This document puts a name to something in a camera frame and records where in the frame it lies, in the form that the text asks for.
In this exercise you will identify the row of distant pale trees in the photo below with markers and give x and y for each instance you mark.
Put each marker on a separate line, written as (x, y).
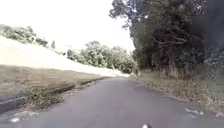
(100, 56)

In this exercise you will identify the grey asphalt road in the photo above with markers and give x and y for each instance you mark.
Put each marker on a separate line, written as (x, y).
(113, 106)

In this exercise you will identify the wood of dark trees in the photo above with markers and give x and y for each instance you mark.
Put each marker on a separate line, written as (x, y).
(170, 33)

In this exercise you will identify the robot's own part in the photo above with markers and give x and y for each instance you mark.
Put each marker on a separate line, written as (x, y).
(145, 126)

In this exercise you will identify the leaf-strewn grass verge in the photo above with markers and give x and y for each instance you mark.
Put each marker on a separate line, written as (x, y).
(186, 88)

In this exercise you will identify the dry grass slope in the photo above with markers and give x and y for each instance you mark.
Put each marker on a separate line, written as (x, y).
(33, 75)

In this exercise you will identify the grey concrete kerb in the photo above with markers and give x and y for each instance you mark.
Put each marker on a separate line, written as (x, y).
(20, 100)

